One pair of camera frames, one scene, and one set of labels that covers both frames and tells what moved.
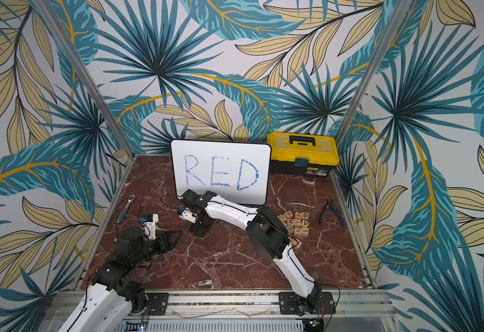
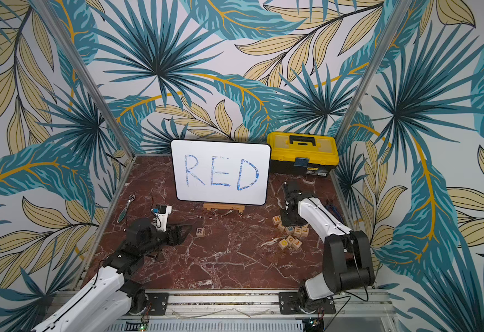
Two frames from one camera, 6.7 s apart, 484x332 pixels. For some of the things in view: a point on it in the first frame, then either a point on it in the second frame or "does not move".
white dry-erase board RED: (238, 172) does not move
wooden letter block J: (296, 244) does not move
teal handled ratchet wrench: (131, 198) does not move
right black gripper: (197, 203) to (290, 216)
